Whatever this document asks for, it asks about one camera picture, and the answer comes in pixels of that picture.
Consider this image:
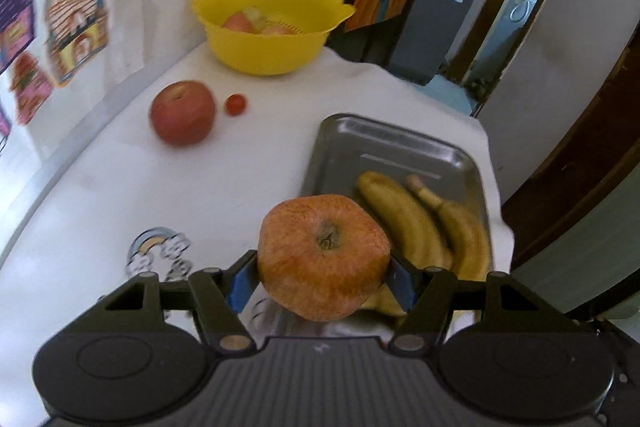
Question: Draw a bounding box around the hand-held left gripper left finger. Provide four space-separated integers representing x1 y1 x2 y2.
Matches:
97 251 261 355

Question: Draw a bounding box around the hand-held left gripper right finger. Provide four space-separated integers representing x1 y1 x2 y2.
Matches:
385 254 546 354

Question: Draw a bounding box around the yellow banana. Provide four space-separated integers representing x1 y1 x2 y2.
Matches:
405 174 493 283
362 284 408 318
356 171 455 270

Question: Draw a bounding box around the orange striped apple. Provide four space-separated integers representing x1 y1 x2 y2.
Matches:
257 195 392 322

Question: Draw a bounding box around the metal tray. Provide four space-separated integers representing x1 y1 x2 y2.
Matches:
250 113 496 340

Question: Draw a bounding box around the rainbow cloud sticker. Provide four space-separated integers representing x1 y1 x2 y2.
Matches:
126 227 193 282

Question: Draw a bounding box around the dark red apple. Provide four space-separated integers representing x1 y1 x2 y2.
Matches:
150 80 217 146

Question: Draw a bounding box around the dark brown wooden door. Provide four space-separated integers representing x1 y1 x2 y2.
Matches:
500 42 640 268

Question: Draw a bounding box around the yellow scalloped plastic bowl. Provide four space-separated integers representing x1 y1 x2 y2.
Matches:
191 0 356 76

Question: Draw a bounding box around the grey cabinet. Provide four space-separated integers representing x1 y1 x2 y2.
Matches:
387 0 481 86

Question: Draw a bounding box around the small red apple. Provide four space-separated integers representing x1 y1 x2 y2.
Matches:
221 13 256 32

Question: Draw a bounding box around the pale green fruit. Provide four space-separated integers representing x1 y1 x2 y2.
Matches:
242 6 271 32

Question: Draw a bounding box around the house drawings wall poster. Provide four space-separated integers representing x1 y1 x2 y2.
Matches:
0 0 151 168

